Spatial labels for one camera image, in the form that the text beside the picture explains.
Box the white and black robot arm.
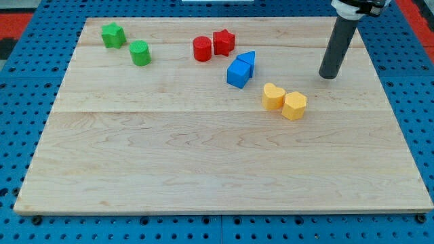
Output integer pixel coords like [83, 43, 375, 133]
[331, 0, 391, 21]

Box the blue triangle block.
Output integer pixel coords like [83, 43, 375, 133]
[236, 51, 256, 78]

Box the blue cube block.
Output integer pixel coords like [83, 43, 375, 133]
[226, 59, 250, 89]

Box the light wooden board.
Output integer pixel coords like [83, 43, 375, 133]
[14, 17, 433, 216]

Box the yellow heart block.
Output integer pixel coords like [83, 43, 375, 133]
[262, 83, 286, 110]

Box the red cylinder block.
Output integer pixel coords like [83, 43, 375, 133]
[193, 36, 212, 62]

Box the yellow hexagon block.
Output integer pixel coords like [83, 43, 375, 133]
[281, 91, 307, 121]

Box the red star block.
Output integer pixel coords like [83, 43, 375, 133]
[213, 29, 235, 56]

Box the green cylinder block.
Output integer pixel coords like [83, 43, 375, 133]
[129, 40, 152, 66]

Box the grey cylindrical robot pointer rod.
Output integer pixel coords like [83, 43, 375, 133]
[319, 16, 359, 79]

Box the green star block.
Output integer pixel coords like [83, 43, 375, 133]
[101, 22, 126, 49]

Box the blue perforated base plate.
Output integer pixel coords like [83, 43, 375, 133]
[1, 1, 433, 243]

